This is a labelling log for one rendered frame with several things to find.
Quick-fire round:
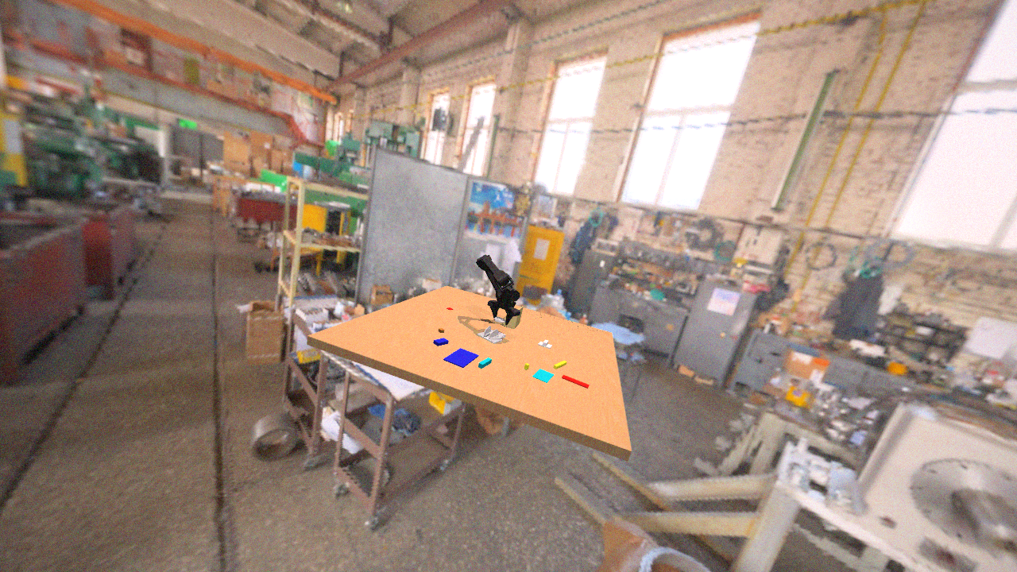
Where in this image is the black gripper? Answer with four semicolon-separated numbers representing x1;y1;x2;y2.
487;295;520;325

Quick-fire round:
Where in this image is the red flat bar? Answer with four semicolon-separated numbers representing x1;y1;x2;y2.
562;375;589;388

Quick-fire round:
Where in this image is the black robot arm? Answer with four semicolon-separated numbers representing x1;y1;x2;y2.
476;255;520;309

